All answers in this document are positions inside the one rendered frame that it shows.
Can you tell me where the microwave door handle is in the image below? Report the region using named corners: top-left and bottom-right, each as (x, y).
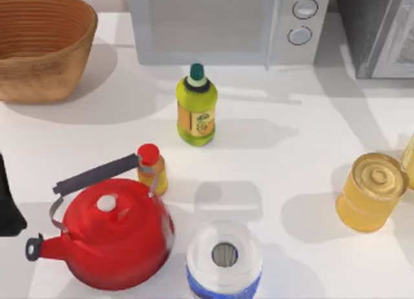
top-left (265, 0), bottom-right (281, 70)

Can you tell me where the white paper towel roll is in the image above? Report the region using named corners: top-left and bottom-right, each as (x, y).
top-left (185, 219), bottom-right (263, 299)

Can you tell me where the yellow can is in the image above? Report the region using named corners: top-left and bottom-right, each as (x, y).
top-left (335, 152), bottom-right (409, 233)

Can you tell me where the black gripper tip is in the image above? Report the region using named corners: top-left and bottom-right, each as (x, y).
top-left (0, 152), bottom-right (28, 238)

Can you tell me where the red kettle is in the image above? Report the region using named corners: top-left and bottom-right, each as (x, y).
top-left (25, 153), bottom-right (175, 291)

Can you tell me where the pale microwave oven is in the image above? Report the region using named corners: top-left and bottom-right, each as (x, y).
top-left (125, 0), bottom-right (332, 69)

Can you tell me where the red-capped orange bottle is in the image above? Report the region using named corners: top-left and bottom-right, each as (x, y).
top-left (136, 143), bottom-right (169, 196)

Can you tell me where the brown woven basket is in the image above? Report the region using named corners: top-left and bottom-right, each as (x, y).
top-left (0, 0), bottom-right (99, 104)

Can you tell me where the yellow bottle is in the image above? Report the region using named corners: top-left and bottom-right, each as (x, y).
top-left (400, 140), bottom-right (414, 190)

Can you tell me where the microwave knob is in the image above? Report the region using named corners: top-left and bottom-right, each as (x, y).
top-left (287, 25), bottom-right (314, 47)
top-left (292, 0), bottom-right (319, 19)

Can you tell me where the green bottle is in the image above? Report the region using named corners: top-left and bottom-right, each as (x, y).
top-left (175, 63), bottom-right (218, 148)

